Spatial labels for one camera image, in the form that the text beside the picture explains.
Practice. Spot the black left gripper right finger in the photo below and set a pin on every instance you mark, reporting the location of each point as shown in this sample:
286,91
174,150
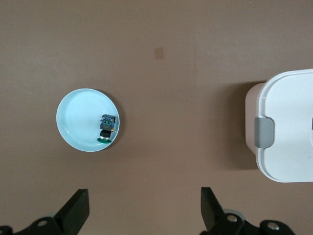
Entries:
215,220

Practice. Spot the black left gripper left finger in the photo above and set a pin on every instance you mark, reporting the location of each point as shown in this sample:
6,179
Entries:
71,218

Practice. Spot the light blue round plate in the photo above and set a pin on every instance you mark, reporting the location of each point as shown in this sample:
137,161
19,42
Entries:
78,117

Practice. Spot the white lunch box grey clips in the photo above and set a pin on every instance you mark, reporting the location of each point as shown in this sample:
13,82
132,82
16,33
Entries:
288,117

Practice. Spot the brown tape patch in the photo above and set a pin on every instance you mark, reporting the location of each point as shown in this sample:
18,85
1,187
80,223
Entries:
159,53

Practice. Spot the green push button switch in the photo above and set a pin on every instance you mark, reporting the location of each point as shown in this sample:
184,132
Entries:
107,126

